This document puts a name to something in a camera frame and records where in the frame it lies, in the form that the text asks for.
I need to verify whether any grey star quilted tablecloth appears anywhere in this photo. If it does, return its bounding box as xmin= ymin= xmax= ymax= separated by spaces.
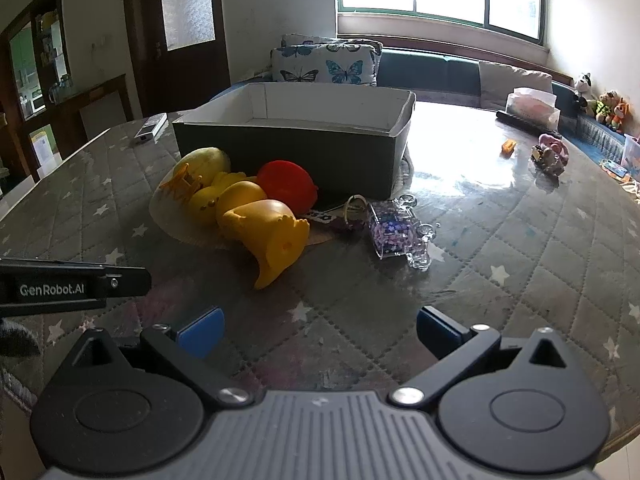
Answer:
xmin=0 ymin=102 xmax=640 ymax=461

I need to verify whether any dark wooden cabinet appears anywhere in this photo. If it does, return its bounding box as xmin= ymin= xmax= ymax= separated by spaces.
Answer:
xmin=0 ymin=0 xmax=68 ymax=181

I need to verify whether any yellow hair claw clip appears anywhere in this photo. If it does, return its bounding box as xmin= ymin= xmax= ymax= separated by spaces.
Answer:
xmin=159 ymin=162 xmax=203 ymax=199

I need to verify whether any person's left hand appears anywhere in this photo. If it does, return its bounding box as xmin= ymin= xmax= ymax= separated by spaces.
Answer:
xmin=0 ymin=317 xmax=41 ymax=360

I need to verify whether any clear storage box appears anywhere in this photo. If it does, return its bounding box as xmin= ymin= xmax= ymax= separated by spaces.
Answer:
xmin=622 ymin=135 xmax=640 ymax=181

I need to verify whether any dark wooden side table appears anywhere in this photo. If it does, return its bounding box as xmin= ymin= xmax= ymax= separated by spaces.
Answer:
xmin=50 ymin=74 xmax=133 ymax=143

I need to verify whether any pink toy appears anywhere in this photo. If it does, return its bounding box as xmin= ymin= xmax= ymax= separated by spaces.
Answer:
xmin=539 ymin=132 xmax=571 ymax=167

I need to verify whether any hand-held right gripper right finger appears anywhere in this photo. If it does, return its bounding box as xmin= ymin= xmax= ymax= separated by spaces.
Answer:
xmin=387 ymin=305 xmax=581 ymax=408

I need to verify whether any grey cushion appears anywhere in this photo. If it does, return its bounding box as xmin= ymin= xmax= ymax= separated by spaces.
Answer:
xmin=477 ymin=60 xmax=553 ymax=111

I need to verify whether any blue patterned box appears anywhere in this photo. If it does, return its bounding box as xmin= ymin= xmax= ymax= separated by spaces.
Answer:
xmin=577 ymin=112 xmax=626 ymax=161

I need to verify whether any orange plush toy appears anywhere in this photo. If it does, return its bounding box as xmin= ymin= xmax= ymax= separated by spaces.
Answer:
xmin=607 ymin=97 xmax=632 ymax=133

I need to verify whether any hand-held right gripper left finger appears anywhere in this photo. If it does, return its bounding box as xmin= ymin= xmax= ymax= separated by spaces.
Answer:
xmin=65 ymin=306 xmax=256 ymax=408

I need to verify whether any large butterfly pillow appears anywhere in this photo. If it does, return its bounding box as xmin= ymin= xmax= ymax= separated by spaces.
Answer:
xmin=270 ymin=44 xmax=377 ymax=87

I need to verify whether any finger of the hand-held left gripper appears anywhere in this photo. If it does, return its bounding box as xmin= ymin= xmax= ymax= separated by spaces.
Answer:
xmin=102 ymin=265 xmax=152 ymax=300

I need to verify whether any yellow mango toy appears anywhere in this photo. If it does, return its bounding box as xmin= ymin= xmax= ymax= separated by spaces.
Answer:
xmin=172 ymin=146 xmax=232 ymax=186

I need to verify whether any green yellow plush toy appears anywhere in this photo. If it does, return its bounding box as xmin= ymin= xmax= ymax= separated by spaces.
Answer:
xmin=587 ymin=91 xmax=621 ymax=123

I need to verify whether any tissue pack in plastic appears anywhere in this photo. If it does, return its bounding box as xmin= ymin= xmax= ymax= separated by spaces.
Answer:
xmin=505 ymin=87 xmax=562 ymax=131

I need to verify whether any black long remote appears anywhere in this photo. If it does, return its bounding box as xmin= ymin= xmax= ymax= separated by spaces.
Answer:
xmin=495 ymin=110 xmax=563 ymax=137

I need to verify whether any yellow rubber animal toy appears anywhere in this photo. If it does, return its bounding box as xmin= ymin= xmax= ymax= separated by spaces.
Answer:
xmin=222 ymin=200 xmax=311 ymax=290

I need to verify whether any round woven mat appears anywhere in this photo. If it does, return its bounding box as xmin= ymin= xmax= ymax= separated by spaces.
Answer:
xmin=149 ymin=150 xmax=416 ymax=249

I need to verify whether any red apple half toy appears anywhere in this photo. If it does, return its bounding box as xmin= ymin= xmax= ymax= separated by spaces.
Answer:
xmin=257 ymin=160 xmax=319 ymax=213

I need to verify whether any clear glitter toy car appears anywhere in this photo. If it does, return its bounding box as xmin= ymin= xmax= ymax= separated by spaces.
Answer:
xmin=367 ymin=195 xmax=436 ymax=271

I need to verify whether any black white plush toy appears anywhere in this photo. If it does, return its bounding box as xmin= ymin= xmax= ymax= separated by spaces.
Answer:
xmin=572 ymin=72 xmax=593 ymax=111

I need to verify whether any dark cardboard box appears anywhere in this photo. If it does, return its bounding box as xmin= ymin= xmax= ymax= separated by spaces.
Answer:
xmin=172 ymin=82 xmax=417 ymax=202

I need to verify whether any blue sofa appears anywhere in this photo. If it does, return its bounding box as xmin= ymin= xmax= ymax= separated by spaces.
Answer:
xmin=210 ymin=47 xmax=576 ymax=111

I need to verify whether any small butterfly pillow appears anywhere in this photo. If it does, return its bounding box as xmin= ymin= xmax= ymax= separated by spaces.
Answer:
xmin=280 ymin=34 xmax=383 ymax=57

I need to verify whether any dark wooden door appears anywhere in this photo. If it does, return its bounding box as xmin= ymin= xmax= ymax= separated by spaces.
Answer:
xmin=122 ymin=0 xmax=231 ymax=116

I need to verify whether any grey remote control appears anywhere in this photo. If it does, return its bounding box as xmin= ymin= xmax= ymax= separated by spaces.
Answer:
xmin=131 ymin=113 xmax=168 ymax=147

